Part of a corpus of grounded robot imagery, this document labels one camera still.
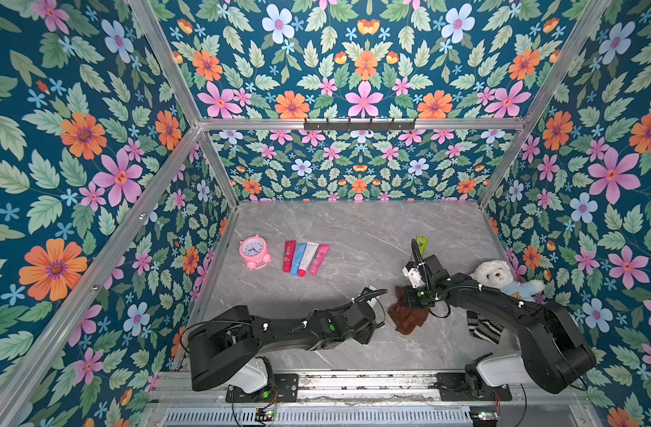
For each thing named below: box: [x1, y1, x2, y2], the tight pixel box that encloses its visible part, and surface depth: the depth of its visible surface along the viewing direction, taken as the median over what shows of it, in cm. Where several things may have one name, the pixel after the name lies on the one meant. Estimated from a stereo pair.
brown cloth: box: [387, 285, 430, 336], surface depth 88 cm
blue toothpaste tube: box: [289, 242, 307, 277], surface depth 101 cm
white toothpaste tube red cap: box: [297, 241, 320, 279], surface depth 102 cm
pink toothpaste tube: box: [309, 243, 331, 276], surface depth 103 cm
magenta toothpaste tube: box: [282, 240, 298, 274], surface depth 103 cm
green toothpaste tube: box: [417, 234, 429, 256], surface depth 107 cm
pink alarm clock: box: [238, 233, 273, 271], surface depth 103 cm
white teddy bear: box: [469, 259, 547, 302], surface depth 86 cm
